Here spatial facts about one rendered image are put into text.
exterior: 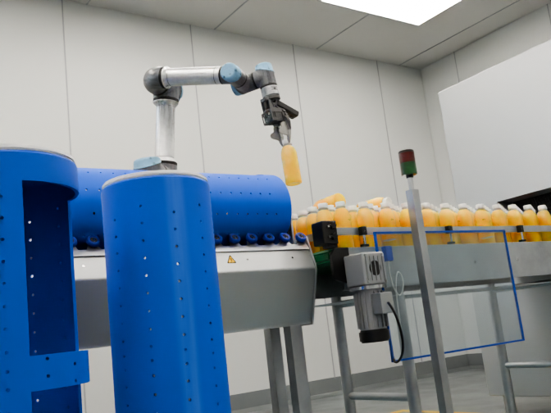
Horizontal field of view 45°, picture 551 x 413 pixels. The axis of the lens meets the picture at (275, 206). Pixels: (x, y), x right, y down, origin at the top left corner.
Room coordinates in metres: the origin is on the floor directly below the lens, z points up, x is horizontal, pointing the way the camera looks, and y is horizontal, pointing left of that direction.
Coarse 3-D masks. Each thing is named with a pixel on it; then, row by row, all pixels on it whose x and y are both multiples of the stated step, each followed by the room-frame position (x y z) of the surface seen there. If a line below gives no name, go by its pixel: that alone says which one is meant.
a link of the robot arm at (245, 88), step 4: (252, 72) 2.68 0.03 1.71; (248, 76) 2.67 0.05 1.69; (252, 76) 2.66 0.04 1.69; (248, 80) 2.65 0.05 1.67; (252, 80) 2.66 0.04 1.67; (244, 84) 2.64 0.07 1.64; (248, 84) 2.67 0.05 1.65; (252, 84) 2.67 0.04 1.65; (232, 88) 2.70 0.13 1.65; (236, 88) 2.69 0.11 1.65; (240, 88) 2.66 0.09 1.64; (244, 88) 2.67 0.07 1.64; (248, 88) 2.69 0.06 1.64; (252, 88) 2.69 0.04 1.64; (256, 88) 2.70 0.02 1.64; (236, 92) 2.70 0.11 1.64; (240, 92) 2.70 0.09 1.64; (244, 92) 2.70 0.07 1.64; (248, 92) 2.71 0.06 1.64
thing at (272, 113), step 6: (270, 96) 2.65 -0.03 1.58; (276, 96) 2.65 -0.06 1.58; (264, 102) 2.65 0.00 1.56; (270, 102) 2.65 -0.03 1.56; (276, 102) 2.67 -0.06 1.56; (264, 108) 2.67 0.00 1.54; (270, 108) 2.63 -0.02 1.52; (276, 108) 2.65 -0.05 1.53; (282, 108) 2.67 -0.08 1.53; (264, 114) 2.67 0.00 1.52; (270, 114) 2.64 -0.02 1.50; (276, 114) 2.65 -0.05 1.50; (282, 114) 2.66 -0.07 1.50; (270, 120) 2.65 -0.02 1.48; (276, 120) 2.64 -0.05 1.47; (282, 120) 2.68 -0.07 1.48
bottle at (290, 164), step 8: (288, 144) 2.68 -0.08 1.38; (288, 152) 2.66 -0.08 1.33; (296, 152) 2.68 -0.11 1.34; (288, 160) 2.66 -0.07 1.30; (296, 160) 2.67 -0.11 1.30; (288, 168) 2.66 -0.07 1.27; (296, 168) 2.67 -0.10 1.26; (288, 176) 2.67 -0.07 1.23; (296, 176) 2.66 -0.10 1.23; (288, 184) 2.69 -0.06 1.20; (296, 184) 2.71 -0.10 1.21
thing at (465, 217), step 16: (384, 208) 2.75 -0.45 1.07; (432, 208) 2.95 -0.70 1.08; (448, 208) 2.96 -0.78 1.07; (464, 208) 3.02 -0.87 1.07; (480, 208) 3.09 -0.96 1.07; (496, 208) 3.16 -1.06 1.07; (512, 208) 3.23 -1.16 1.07; (528, 208) 3.30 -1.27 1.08; (544, 208) 3.37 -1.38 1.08; (384, 224) 2.73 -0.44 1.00; (400, 224) 2.83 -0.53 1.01; (432, 224) 2.87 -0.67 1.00; (448, 224) 2.94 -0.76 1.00; (464, 224) 3.01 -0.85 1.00; (480, 224) 3.08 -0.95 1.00; (496, 224) 3.16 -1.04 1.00; (512, 224) 3.22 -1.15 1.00; (528, 224) 3.29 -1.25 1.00; (544, 224) 3.36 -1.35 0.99; (512, 240) 3.24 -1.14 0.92; (528, 240) 3.31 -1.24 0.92; (544, 240) 3.37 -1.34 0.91
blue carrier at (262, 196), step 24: (96, 168) 2.14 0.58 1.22; (96, 192) 2.07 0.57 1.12; (216, 192) 2.32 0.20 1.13; (240, 192) 2.38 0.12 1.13; (264, 192) 2.44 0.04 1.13; (288, 192) 2.50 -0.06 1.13; (72, 216) 2.03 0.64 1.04; (96, 216) 2.07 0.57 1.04; (216, 216) 2.32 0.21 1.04; (240, 216) 2.38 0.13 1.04; (264, 216) 2.44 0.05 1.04; (288, 216) 2.50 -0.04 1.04; (144, 240) 2.23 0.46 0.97; (240, 240) 2.46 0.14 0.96
